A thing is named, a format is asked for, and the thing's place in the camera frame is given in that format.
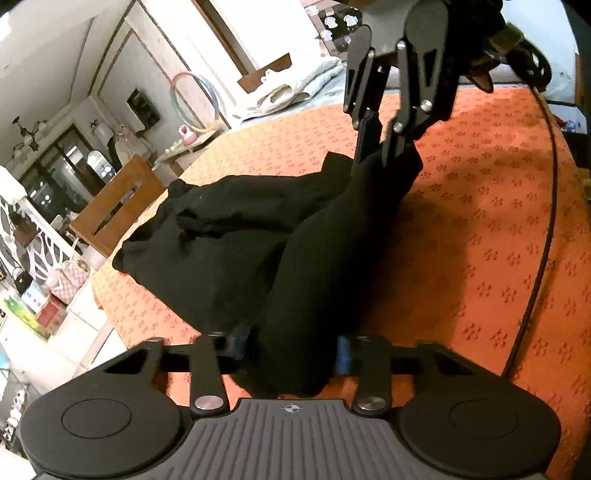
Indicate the black wall picture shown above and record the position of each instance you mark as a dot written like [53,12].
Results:
[143,110]

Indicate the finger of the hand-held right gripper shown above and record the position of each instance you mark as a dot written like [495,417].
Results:
[364,138]
[441,83]

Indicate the wooden door frame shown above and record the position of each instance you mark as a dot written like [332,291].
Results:
[231,41]

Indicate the white quilted garment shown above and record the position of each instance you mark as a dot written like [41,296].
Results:
[304,81]

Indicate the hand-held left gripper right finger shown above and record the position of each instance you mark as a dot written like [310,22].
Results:
[342,355]

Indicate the white lattice screen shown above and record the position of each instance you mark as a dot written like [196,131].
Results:
[32,240]

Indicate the cream low cabinet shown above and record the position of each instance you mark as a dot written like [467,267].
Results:
[194,150]

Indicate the orange flower-pattern mat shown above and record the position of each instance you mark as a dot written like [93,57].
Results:
[485,230]

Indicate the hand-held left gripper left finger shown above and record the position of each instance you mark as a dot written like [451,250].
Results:
[240,344]

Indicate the colourful hula hoop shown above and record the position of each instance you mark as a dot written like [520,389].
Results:
[210,99]

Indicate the pink kettlebell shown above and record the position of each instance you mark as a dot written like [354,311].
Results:
[187,137]

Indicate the dark glass display cabinet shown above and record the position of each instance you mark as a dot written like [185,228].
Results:
[60,175]

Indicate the black t-shirt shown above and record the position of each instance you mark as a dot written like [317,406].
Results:
[277,230]

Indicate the checkered handbag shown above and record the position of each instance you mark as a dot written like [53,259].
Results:
[69,281]

